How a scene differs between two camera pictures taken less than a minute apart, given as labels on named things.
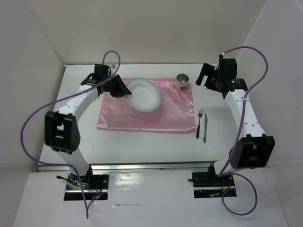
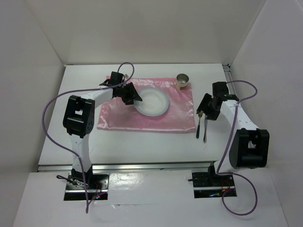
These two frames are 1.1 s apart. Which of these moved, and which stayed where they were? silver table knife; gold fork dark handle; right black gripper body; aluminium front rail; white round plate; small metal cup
Moved: right black gripper body; white round plate
Stayed: small metal cup; aluminium front rail; gold fork dark handle; silver table knife
